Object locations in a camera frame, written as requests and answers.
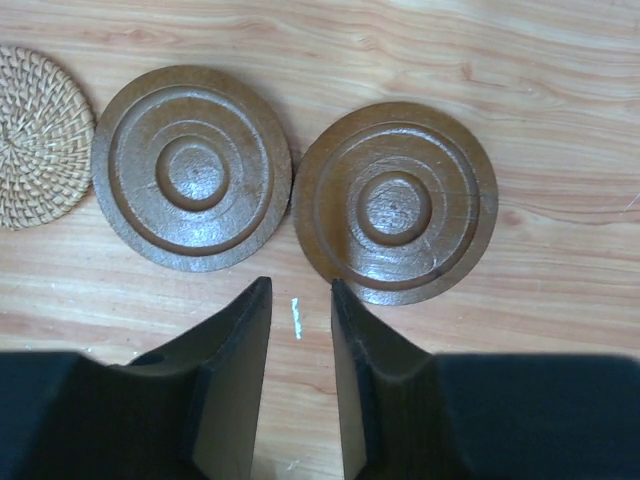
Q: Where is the woven rattan coaster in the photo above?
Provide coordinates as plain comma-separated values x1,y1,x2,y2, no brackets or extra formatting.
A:
1,45,95,231

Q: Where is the dark wooden coaster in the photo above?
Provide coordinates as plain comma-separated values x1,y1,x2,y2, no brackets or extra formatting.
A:
292,101,499,305
91,65,293,272

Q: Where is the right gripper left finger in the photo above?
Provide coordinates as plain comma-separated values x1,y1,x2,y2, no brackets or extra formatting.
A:
107,277,273,479

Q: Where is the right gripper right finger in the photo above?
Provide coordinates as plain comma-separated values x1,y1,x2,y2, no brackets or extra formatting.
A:
331,280,470,479

